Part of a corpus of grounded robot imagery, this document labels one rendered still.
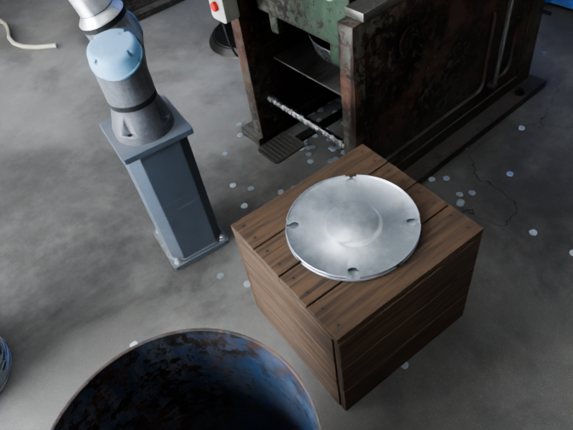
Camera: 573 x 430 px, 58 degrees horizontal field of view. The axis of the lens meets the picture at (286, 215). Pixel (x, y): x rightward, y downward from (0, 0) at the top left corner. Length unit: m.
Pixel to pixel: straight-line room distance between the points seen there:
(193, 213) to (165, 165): 0.20
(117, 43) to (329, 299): 0.72
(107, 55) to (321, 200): 0.56
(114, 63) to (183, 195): 0.41
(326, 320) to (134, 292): 0.75
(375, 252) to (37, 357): 0.98
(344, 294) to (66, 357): 0.84
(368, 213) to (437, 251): 0.17
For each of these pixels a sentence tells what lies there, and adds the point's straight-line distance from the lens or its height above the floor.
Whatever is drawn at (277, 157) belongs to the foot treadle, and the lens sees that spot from 1.61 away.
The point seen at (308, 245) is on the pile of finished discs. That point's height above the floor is 0.36.
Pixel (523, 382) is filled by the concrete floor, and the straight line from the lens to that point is 1.39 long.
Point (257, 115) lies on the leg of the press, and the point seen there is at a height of 0.12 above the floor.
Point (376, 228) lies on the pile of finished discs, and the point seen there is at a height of 0.37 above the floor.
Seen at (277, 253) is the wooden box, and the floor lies 0.35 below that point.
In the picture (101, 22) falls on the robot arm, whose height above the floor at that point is 0.69.
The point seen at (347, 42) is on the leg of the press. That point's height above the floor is 0.58.
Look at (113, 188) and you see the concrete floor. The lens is 1.94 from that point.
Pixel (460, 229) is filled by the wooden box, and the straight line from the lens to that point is 1.15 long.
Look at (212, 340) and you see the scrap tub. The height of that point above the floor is 0.45.
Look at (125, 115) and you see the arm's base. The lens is 1.29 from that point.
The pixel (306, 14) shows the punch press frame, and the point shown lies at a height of 0.55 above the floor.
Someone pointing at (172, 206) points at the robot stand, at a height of 0.24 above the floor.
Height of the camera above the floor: 1.23
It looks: 48 degrees down
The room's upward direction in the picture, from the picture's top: 11 degrees counter-clockwise
